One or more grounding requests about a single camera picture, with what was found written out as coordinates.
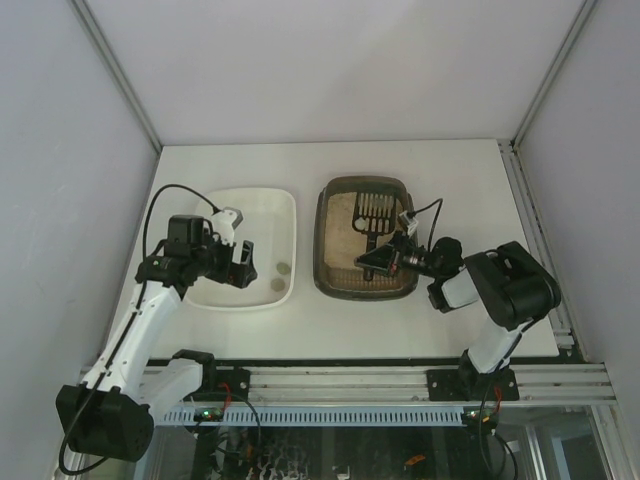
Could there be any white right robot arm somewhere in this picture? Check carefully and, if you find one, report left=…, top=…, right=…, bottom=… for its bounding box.
left=354, top=233, right=561, bottom=399

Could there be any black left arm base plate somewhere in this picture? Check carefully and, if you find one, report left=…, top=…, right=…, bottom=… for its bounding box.
left=184, top=367, right=251, bottom=401

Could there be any grey-green clump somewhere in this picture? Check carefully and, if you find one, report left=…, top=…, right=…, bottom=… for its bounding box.
left=270, top=278, right=286, bottom=292
left=276, top=262, right=291, bottom=275

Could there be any slotted grey cable duct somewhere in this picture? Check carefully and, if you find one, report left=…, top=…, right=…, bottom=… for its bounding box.
left=157, top=405, right=465, bottom=428

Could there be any right aluminium corner post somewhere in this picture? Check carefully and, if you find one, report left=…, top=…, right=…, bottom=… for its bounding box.
left=510, top=0, right=600, bottom=150

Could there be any aluminium corner post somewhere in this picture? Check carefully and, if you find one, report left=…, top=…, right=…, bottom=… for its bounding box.
left=67, top=0, right=163, bottom=156
left=510, top=0, right=600, bottom=150

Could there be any right side aluminium rail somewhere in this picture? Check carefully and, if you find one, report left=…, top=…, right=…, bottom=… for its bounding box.
left=497, top=139, right=584, bottom=363

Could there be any white plastic waste tray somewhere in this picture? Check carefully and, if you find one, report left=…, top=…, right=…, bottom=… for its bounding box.
left=185, top=187, right=297, bottom=312

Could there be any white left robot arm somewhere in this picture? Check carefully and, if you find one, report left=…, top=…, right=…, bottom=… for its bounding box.
left=56, top=207, right=257, bottom=462

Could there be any black slotted litter scoop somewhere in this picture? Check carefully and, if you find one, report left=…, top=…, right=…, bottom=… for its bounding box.
left=352, top=192, right=397, bottom=255

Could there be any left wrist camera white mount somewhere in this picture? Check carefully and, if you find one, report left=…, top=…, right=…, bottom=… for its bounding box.
left=211, top=207, right=244, bottom=247

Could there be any brown translucent litter box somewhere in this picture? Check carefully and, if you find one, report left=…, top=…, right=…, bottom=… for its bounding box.
left=313, top=175, right=418, bottom=301

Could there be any aluminium front frame rail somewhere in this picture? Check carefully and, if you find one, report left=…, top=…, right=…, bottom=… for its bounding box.
left=232, top=364, right=616, bottom=407

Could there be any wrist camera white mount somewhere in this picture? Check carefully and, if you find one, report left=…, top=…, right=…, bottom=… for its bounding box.
left=398, top=210, right=419, bottom=237
left=211, top=207, right=244, bottom=247

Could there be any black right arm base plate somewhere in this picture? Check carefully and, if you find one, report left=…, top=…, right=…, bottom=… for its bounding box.
left=426, top=368, right=520, bottom=401

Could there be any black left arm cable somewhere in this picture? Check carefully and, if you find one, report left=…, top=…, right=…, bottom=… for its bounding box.
left=57, top=183, right=219, bottom=475

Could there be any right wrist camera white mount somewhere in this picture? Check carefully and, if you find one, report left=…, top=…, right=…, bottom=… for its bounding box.
left=398, top=210, right=419, bottom=237

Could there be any left aluminium corner post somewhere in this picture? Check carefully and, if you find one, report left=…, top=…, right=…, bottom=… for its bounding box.
left=67, top=0, right=163, bottom=156

